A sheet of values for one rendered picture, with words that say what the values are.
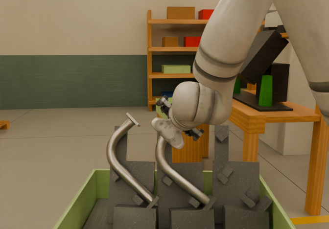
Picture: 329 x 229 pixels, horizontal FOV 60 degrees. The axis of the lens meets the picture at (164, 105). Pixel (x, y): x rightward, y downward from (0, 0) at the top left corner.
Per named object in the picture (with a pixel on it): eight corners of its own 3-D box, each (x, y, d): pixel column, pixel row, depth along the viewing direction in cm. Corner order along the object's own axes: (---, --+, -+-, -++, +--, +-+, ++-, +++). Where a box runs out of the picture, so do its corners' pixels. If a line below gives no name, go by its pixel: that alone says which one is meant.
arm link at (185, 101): (162, 124, 61) (202, 130, 62) (172, 116, 46) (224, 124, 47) (167, 92, 62) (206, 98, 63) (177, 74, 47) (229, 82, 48)
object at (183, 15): (276, 108, 674) (284, 7, 629) (149, 111, 640) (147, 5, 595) (265, 104, 727) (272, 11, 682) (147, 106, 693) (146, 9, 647)
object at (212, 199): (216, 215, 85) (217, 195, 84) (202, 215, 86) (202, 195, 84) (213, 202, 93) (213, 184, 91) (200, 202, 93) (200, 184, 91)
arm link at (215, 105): (226, 135, 51) (257, 78, 41) (177, 127, 50) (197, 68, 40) (223, 106, 56) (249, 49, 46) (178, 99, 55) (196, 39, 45)
